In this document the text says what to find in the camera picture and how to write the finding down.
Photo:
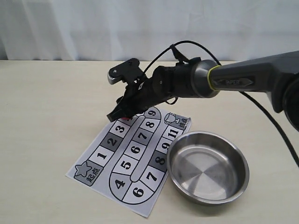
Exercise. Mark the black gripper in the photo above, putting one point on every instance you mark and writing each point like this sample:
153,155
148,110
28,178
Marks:
139,100

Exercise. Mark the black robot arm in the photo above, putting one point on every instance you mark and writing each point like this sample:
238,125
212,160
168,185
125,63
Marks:
276,75

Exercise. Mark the paper number game board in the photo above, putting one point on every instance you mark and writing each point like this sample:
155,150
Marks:
126,162

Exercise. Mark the stainless steel bowl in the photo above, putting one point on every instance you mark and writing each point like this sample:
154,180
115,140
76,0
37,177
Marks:
207,169

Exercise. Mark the white curtain backdrop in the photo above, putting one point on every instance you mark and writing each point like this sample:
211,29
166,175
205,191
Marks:
113,30

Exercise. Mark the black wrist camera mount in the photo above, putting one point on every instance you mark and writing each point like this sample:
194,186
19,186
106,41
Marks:
127,72

